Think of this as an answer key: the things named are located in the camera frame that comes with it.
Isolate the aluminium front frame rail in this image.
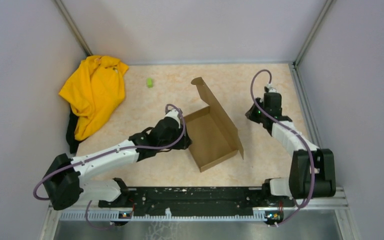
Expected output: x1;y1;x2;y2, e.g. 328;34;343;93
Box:
47;187;350;223

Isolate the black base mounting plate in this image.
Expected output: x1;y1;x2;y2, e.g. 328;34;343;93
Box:
98;187;294;217

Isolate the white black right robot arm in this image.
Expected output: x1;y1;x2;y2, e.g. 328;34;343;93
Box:
245;92;336;206

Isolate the aluminium corner post left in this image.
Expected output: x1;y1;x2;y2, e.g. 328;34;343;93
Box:
52;0;93;56

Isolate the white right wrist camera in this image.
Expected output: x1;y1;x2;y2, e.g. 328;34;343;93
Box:
264;84;278;93

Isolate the yellow jacket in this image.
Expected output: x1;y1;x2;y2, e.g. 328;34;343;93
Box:
58;55;129;141

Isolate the small green block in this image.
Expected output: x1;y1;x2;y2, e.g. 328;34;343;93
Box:
146;78;154;88

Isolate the black cloth under jacket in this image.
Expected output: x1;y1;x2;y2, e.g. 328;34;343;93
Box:
65;109;81;154

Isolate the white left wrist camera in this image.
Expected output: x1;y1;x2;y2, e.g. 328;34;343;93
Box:
165;108;182;129

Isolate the brown cardboard box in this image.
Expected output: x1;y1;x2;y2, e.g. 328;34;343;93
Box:
184;77;244;173

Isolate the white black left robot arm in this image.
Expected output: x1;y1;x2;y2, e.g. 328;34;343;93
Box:
42;116;193;211

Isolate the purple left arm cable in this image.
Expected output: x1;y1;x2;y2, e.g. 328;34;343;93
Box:
32;103;187;231

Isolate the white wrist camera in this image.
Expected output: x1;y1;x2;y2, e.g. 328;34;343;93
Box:
264;84;278;93
165;108;182;129

